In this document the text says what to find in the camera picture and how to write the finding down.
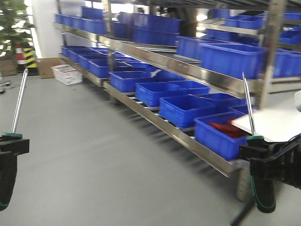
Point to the green black screwdriver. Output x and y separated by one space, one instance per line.
8 163
263 189

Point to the white printed basket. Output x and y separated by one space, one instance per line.
67 74

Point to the red white traffic cone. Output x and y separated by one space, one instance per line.
21 62

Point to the blue bin with red items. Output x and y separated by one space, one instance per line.
218 134

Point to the green potted plant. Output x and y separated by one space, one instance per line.
15 27

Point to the yellow black traffic cone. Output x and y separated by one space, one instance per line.
31 62

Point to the brown cardboard box floor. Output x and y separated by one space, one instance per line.
44 66

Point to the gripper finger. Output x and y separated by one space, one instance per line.
252 153
15 147

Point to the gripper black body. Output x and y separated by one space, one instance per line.
283 163

